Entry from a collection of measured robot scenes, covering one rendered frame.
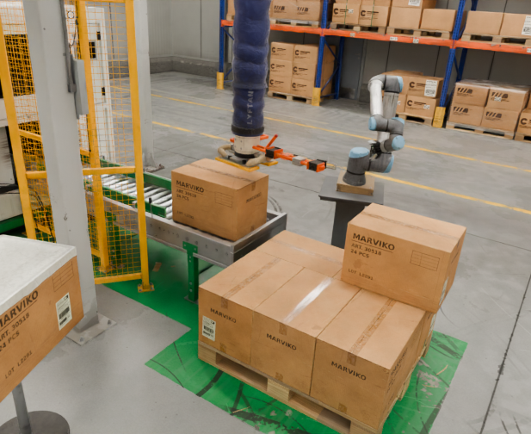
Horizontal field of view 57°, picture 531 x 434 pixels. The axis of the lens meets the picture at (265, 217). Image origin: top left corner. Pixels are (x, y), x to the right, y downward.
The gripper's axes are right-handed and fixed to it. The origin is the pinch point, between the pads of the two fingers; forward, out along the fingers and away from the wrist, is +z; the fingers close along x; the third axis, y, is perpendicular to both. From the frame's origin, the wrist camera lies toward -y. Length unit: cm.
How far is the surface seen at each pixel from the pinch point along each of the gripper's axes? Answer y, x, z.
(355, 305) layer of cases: 62, 98, -61
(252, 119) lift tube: 95, -21, -6
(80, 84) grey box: 201, -37, -15
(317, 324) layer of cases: 91, 103, -69
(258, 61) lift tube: 95, -54, -22
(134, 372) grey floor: 180, 133, 7
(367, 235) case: 51, 59, -63
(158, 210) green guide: 146, 33, 74
